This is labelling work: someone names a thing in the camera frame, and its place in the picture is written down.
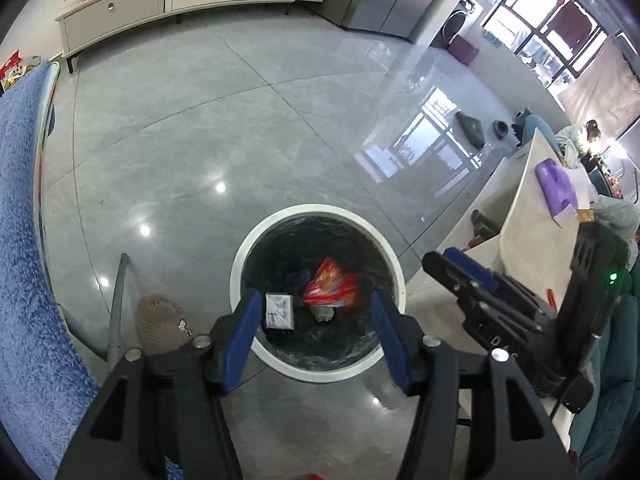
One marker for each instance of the white round trash bin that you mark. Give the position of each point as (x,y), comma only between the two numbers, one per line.
(280,265)

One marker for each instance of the blue fluffy blanket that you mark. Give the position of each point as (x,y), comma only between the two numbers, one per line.
(20,260)

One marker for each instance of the red gift bag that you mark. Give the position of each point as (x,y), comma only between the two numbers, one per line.
(11,67)

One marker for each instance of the purple cloth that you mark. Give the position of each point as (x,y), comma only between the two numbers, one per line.
(552,185)

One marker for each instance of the dark grey slipper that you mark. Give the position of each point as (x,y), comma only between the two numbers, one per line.
(500,129)
(470,127)

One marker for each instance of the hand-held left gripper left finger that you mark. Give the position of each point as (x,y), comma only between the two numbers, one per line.
(245,340)

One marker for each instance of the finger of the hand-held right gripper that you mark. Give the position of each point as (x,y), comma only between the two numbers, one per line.
(470,265)
(445,272)

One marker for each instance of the teal sofa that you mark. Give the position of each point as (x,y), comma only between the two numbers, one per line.
(615,410)

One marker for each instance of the teal chair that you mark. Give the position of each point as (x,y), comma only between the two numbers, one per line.
(542,127)

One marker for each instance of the small red object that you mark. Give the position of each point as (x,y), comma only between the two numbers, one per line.
(551,299)

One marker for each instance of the white table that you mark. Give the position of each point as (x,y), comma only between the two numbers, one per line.
(530,240)

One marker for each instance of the dark red hanging cloth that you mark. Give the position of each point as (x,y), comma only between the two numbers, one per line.
(572,22)

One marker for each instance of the grey hanging cloth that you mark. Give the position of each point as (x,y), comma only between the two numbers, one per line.
(600,100)

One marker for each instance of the black framed window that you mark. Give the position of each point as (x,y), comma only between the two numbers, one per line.
(530,5)

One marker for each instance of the dark brown shoe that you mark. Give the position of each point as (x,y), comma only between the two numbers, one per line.
(482,225)

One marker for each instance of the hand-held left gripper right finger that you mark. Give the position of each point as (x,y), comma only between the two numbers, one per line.
(390,340)

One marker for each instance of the small white box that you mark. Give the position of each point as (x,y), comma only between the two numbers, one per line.
(279,310)

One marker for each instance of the grey fluffy cloth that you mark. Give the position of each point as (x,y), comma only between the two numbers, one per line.
(620,212)

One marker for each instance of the purple stool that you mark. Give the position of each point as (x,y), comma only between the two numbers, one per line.
(464,50)

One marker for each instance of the washing machine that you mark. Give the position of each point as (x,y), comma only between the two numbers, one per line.
(457,22)

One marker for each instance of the grey crumpled paper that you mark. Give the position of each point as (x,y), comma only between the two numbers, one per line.
(322,313)

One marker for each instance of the red snack packet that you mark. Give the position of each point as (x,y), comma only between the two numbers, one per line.
(327,285)

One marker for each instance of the beige slipper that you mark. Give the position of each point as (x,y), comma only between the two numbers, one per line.
(160,320)

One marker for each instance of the dark blue wrapper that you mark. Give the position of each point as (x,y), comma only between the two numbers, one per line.
(300,280)

